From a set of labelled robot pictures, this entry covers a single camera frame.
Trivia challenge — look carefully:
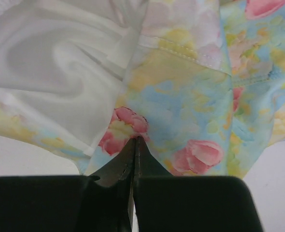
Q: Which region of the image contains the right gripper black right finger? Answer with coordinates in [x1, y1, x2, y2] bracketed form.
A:
[133, 137, 263, 232]

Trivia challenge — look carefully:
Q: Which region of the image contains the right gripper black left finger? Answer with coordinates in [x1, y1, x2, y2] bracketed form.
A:
[0, 139, 135, 232]

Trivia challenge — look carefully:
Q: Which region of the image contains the pastel floral skirt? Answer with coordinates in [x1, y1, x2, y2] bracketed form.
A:
[0, 0, 285, 177]

